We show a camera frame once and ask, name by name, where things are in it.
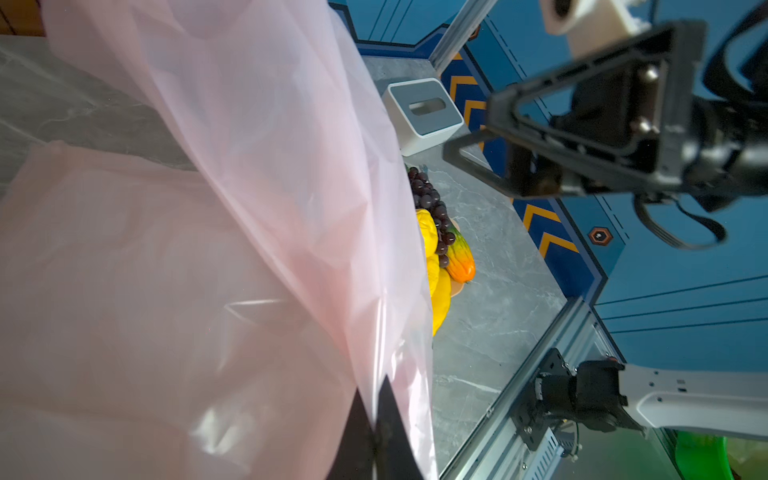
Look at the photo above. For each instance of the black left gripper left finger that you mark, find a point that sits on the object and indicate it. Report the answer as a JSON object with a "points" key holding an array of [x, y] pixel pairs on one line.
{"points": [[355, 456]]}

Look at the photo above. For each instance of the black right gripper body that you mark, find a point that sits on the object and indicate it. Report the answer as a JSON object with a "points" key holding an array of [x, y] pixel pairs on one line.
{"points": [[726, 153]]}

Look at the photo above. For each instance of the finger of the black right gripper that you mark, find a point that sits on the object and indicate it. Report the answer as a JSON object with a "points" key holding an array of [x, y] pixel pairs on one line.
{"points": [[619, 117], [524, 174]]}

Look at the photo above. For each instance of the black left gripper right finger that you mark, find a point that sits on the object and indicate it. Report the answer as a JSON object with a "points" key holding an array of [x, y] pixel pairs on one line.
{"points": [[394, 459]]}

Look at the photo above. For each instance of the dark purple grape bunch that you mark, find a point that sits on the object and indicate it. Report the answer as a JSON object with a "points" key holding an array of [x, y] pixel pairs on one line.
{"points": [[438, 231]]}

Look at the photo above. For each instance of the pink plastic bag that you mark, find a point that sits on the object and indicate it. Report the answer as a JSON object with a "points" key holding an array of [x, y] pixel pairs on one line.
{"points": [[213, 323]]}

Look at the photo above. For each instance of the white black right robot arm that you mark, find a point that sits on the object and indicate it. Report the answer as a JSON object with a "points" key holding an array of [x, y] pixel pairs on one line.
{"points": [[606, 395]]}

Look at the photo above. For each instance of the orange green mango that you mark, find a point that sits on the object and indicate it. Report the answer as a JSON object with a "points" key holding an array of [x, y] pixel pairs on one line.
{"points": [[461, 261]]}

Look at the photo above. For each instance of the white grey tissue box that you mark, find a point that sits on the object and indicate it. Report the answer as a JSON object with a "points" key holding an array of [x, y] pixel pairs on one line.
{"points": [[422, 113]]}

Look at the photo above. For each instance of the yellow banana bunch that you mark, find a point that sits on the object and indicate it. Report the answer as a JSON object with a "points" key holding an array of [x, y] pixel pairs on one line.
{"points": [[440, 283]]}

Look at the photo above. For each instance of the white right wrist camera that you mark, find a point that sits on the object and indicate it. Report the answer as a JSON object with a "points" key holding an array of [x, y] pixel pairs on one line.
{"points": [[591, 25]]}

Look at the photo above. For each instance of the aluminium front rail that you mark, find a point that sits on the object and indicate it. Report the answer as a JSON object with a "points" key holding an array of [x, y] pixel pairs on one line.
{"points": [[514, 440]]}

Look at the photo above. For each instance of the aluminium corner post right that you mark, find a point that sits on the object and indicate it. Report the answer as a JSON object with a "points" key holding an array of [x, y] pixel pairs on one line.
{"points": [[469, 17]]}

